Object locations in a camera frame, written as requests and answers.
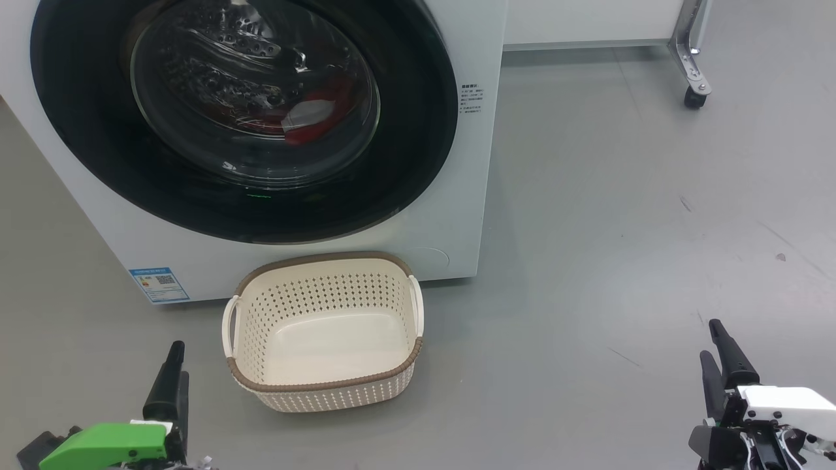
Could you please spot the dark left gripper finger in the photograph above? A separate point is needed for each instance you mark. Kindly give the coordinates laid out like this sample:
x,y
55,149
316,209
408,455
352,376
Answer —
x,y
163,391
183,411

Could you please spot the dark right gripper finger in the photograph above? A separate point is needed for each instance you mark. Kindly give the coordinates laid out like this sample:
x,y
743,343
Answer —
x,y
713,391
735,365

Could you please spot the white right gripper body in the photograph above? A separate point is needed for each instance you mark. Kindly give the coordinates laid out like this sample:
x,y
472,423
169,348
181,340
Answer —
x,y
784,401

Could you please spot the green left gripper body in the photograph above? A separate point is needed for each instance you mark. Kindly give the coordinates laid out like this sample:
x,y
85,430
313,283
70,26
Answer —
x,y
104,447

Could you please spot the red and white garment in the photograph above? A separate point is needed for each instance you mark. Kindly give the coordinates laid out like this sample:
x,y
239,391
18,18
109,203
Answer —
x,y
313,121

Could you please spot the washing machine door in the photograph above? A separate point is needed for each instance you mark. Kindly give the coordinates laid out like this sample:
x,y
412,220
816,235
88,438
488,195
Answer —
x,y
405,130

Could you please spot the cream perforated laundry basket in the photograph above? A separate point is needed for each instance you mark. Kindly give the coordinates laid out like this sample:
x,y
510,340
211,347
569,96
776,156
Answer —
x,y
326,339

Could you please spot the white front-load washing machine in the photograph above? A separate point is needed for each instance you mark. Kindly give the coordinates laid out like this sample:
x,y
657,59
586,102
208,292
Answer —
x,y
450,196

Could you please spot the white printed instruction label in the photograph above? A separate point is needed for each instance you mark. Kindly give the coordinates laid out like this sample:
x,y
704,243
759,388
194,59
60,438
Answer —
x,y
471,98

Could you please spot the blue energy label sticker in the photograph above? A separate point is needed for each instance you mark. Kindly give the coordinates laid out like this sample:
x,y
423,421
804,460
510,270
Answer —
x,y
159,285

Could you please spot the round drain filter cover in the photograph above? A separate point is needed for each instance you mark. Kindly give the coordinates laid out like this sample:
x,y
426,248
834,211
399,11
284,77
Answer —
x,y
431,258

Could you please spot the metal cart leg with caster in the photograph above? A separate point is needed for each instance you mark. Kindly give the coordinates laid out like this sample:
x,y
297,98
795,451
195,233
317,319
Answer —
x,y
686,46

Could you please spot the white cabinet panel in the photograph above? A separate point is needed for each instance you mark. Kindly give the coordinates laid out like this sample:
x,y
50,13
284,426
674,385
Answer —
x,y
588,19

